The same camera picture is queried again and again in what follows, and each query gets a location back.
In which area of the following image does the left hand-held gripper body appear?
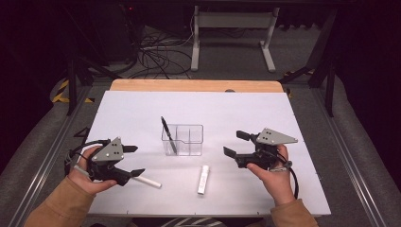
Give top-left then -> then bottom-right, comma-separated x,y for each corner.
86,136 -> 133,187

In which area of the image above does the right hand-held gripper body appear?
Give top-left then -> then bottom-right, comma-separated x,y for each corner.
235,127 -> 299,171

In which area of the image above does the slim white pen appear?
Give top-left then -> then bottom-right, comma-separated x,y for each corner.
131,175 -> 163,189

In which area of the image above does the thick white marker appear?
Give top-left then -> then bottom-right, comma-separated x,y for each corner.
197,165 -> 210,196

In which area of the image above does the clear plastic organizer box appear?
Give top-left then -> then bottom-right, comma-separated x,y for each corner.
161,123 -> 204,157

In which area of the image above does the black pen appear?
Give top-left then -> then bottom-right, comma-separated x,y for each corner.
160,115 -> 178,155

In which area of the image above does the person's left hand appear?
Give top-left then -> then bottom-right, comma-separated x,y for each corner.
67,146 -> 118,197

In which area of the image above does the person's right hand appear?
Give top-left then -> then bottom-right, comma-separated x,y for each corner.
246,144 -> 296,206

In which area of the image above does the black metal stand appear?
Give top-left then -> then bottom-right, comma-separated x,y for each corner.
278,8 -> 338,118
64,6 -> 122,117

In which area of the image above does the person's striped clothing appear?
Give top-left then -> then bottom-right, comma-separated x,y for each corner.
160,217 -> 228,227

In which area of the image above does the yellow black hazard tape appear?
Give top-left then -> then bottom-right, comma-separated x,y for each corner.
51,79 -> 95,104

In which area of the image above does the black equipment box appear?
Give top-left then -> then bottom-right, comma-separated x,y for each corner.
100,3 -> 140,65

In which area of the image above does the left hand-held gripper cable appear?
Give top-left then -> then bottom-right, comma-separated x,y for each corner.
64,139 -> 112,177

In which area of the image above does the hand-held gripper cable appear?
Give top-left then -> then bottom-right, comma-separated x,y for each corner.
269,157 -> 300,201
64,139 -> 112,177

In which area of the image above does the right hand-held gripper cable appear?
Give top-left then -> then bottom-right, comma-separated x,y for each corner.
269,157 -> 300,201

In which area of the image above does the metal floor rail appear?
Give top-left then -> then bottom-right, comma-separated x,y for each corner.
8,86 -> 93,227
310,88 -> 389,227

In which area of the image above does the tangle of black floor cables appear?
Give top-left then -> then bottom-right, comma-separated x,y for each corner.
128,25 -> 193,79

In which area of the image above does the white desk frame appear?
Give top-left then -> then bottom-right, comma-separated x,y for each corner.
190,5 -> 281,74

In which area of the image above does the white cable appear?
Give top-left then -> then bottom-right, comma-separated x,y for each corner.
176,12 -> 195,46

